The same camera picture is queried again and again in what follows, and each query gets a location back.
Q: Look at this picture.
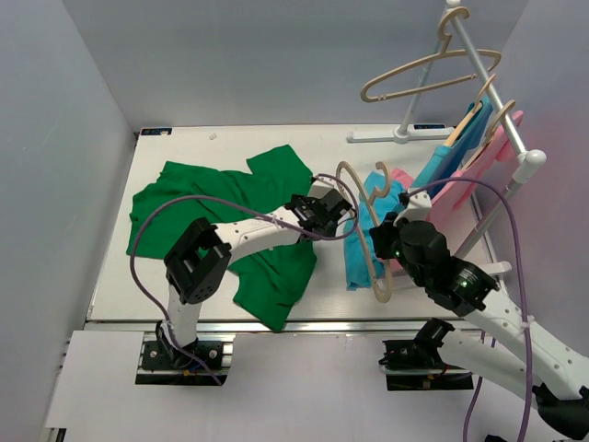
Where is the beige hanger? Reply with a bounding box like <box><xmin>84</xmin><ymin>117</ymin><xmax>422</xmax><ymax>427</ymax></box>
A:
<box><xmin>443</xmin><ymin>74</ymin><xmax>496</xmax><ymax>147</ymax></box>
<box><xmin>335</xmin><ymin>160</ymin><xmax>393</xmax><ymax>304</ymax></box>
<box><xmin>360</xmin><ymin>6</ymin><xmax>502</xmax><ymax>103</ymax></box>
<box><xmin>462</xmin><ymin>99</ymin><xmax>516</xmax><ymax>170</ymax></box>

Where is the green t shirt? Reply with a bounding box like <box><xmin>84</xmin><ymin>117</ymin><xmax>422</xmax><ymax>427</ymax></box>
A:
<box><xmin>127</xmin><ymin>145</ymin><xmax>317</xmax><ymax>332</ymax></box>

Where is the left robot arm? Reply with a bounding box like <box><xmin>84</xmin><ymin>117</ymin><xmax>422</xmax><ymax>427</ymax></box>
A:
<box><xmin>158</xmin><ymin>176</ymin><xmax>357</xmax><ymax>367</ymax></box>

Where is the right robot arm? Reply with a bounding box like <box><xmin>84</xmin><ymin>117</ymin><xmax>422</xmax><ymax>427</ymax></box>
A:
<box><xmin>370</xmin><ymin>189</ymin><xmax>588</xmax><ymax>440</ymax></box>

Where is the blue t shirt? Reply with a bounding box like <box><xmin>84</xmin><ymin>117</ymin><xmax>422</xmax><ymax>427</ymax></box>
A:
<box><xmin>344</xmin><ymin>98</ymin><xmax>492</xmax><ymax>290</ymax></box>

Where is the pink t shirt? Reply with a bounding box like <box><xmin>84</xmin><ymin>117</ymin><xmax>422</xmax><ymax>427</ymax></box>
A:
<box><xmin>391</xmin><ymin>119</ymin><xmax>514</xmax><ymax>228</ymax></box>

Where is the beige hanger under blue shirt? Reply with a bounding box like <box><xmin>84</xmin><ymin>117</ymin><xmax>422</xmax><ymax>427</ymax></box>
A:
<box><xmin>443</xmin><ymin>74</ymin><xmax>496</xmax><ymax>147</ymax></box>

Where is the beige hanger under pink shirt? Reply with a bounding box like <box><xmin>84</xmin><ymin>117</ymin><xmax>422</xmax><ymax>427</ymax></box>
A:
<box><xmin>462</xmin><ymin>99</ymin><xmax>516</xmax><ymax>170</ymax></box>

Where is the empty beige hanger on rack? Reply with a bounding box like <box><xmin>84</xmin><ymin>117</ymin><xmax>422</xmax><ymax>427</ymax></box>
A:
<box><xmin>360</xmin><ymin>6</ymin><xmax>502</xmax><ymax>103</ymax></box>

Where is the blue label sticker right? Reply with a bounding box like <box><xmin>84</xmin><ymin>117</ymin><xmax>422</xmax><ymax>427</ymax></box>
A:
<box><xmin>412</xmin><ymin>123</ymin><xmax>446</xmax><ymax>131</ymax></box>

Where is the blue label sticker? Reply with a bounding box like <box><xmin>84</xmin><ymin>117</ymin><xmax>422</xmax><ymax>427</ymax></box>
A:
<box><xmin>412</xmin><ymin>123</ymin><xmax>446</xmax><ymax>131</ymax></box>
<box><xmin>140</xmin><ymin>127</ymin><xmax>172</xmax><ymax>136</ymax></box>

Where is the white clothes rack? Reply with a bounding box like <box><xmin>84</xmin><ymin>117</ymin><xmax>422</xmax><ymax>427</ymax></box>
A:
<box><xmin>347</xmin><ymin>0</ymin><xmax>549</xmax><ymax>294</ymax></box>

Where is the blue label sticker left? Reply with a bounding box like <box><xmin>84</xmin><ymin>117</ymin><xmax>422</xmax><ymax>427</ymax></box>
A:
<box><xmin>140</xmin><ymin>127</ymin><xmax>172</xmax><ymax>136</ymax></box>

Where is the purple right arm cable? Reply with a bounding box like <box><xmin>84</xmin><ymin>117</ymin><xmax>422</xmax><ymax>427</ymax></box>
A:
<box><xmin>404</xmin><ymin>178</ymin><xmax>535</xmax><ymax>442</ymax></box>

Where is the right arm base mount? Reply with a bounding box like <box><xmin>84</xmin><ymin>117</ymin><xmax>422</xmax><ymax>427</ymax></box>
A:
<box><xmin>378</xmin><ymin>319</ymin><xmax>473</xmax><ymax>391</ymax></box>

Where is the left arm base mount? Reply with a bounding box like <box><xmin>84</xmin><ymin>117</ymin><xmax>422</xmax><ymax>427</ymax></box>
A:
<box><xmin>135</xmin><ymin>321</ymin><xmax>228</xmax><ymax>387</ymax></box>

